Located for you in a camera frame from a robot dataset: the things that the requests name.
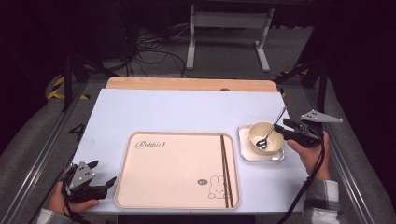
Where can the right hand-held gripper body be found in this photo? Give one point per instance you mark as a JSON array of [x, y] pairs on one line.
[[303, 137]]

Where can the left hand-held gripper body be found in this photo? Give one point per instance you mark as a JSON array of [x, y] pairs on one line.
[[81, 175]]

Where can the cream bowl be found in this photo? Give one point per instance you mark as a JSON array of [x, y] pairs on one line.
[[258, 130]]

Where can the metal spoon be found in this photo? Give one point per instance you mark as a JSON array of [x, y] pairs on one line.
[[263, 143]]

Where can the beige rabbit print tray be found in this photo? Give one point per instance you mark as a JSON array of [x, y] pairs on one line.
[[174, 174]]

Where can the person's right hand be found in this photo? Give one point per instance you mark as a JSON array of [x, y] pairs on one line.
[[311, 158]]

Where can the person's left hand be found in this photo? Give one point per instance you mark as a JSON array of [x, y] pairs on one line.
[[57, 202]]

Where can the white square plate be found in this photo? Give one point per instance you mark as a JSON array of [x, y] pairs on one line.
[[246, 152]]

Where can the black tripod stand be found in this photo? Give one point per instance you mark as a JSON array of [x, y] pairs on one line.
[[322, 87], [67, 81]]

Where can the wooden table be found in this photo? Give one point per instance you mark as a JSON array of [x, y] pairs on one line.
[[186, 84]]

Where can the white metal stand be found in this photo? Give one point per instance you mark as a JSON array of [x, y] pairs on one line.
[[230, 20]]

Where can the aluminium frame rail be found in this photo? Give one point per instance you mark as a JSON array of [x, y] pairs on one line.
[[348, 174], [43, 155]]

